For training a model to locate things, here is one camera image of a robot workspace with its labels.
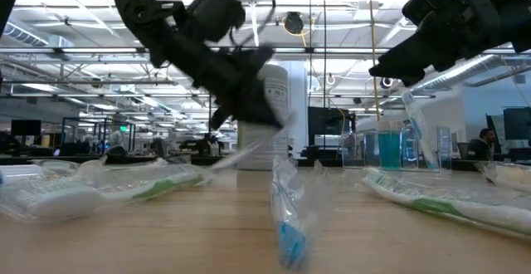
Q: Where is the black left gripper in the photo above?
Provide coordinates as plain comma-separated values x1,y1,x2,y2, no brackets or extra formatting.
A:
163,32,285,130

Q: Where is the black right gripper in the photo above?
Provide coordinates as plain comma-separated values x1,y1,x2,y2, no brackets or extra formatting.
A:
368,0,515,87

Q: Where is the white wipes canister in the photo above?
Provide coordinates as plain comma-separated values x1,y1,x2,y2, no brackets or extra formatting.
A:
236,63,290,171

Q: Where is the white building column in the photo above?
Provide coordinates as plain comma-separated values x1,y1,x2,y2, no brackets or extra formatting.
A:
289,61,309,159

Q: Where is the black screen on stand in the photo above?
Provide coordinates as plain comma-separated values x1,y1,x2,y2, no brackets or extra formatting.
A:
307,106,357,163

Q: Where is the clear acrylic organizer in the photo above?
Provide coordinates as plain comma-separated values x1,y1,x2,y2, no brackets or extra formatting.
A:
341,120,454,172

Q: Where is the person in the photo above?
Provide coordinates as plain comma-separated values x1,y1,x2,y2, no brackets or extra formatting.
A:
466,127,497,162

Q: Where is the desk monitor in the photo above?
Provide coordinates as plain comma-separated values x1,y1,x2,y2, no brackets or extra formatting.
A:
10,120,42,137

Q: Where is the silver ceiling duct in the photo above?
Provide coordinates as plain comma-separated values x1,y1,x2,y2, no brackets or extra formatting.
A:
408,53,499,96

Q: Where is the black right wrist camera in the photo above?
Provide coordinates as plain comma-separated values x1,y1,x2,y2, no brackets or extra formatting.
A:
402,0,457,27

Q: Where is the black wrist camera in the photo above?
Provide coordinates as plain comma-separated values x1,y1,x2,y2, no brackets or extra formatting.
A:
186,0,246,43
402,0,457,27

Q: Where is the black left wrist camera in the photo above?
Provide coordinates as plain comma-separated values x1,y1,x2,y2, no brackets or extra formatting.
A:
186,0,246,43

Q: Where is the black wall monitor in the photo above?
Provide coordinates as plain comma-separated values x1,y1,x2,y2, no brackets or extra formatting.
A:
502,107,531,142

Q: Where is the black table frame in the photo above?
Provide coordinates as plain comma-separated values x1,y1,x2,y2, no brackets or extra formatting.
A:
0,154,531,172

